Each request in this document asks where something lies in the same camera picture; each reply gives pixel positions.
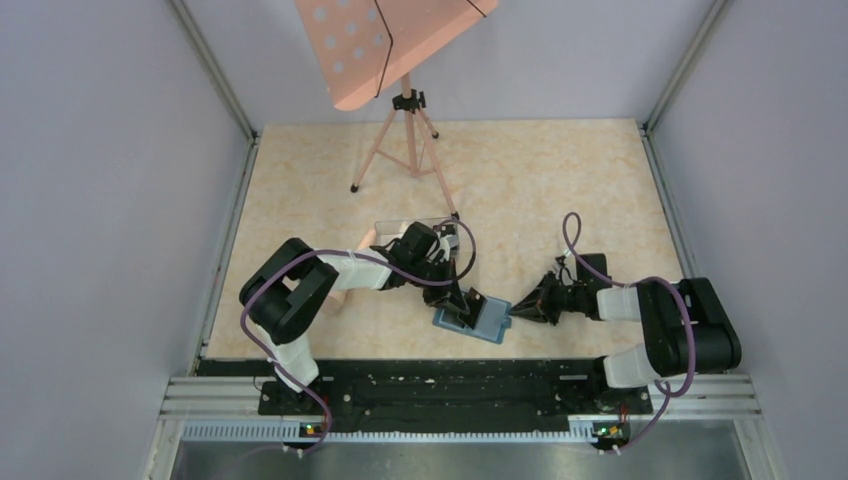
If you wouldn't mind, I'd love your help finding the teal card holder wallet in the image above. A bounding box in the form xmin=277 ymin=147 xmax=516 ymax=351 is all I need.
xmin=432 ymin=294 xmax=512 ymax=344

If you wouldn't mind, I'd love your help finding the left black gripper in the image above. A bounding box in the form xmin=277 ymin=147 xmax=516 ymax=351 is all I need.
xmin=408 ymin=256 xmax=470 ymax=315

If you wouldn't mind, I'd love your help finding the pink music stand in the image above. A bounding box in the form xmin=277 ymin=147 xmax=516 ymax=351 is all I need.
xmin=295 ymin=0 xmax=499 ymax=218

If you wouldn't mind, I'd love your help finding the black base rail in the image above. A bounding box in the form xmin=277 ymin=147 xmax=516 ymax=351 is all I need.
xmin=258 ymin=359 xmax=653 ymax=434

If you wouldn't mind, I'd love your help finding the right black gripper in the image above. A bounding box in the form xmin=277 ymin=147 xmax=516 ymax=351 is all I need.
xmin=509 ymin=270 xmax=587 ymax=326

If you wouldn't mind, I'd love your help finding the black card stack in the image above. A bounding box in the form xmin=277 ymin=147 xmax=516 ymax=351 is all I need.
xmin=434 ymin=222 xmax=459 ymax=252

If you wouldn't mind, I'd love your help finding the pink toy microphone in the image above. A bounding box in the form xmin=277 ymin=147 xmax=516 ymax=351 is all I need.
xmin=321 ymin=228 xmax=377 ymax=316

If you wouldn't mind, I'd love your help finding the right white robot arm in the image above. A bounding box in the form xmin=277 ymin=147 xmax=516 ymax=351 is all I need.
xmin=510 ymin=253 xmax=742 ymax=412

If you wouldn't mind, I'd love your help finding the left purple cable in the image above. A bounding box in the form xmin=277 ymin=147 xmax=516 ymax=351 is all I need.
xmin=239 ymin=218 xmax=478 ymax=458

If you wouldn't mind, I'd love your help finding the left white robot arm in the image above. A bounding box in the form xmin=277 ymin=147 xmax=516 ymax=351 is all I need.
xmin=239 ymin=216 xmax=474 ymax=414

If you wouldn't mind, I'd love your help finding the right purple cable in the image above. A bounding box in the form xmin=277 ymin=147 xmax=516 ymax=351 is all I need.
xmin=561 ymin=211 xmax=697 ymax=458

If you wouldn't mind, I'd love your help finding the clear plastic box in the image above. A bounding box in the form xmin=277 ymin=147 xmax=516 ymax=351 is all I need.
xmin=374 ymin=217 xmax=460 ymax=247

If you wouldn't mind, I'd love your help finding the purple cable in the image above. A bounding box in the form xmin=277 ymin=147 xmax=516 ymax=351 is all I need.
xmin=561 ymin=211 xmax=697 ymax=458
xmin=239 ymin=218 xmax=478 ymax=458

